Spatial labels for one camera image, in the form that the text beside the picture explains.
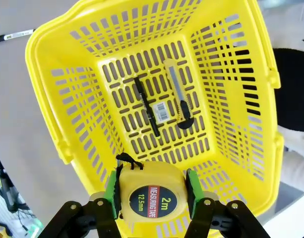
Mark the yellow black utility knife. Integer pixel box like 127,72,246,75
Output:
163,59,195,129

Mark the yellow plastic shopping basket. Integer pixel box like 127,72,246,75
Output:
25,0,285,238

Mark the black pen with yellow cap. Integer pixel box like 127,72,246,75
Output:
133,76,161,137

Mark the yellow tape measure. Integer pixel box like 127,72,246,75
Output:
116,153,189,227

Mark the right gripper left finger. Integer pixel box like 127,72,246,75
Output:
37,170,122,238

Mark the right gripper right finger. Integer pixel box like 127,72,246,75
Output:
183,168,271,238

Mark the black cable bundle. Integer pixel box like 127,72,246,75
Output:
0,148,43,234

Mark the white marker with black cap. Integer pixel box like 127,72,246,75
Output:
0,29,36,45

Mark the person torso in white cardigan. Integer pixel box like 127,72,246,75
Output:
262,0,304,194

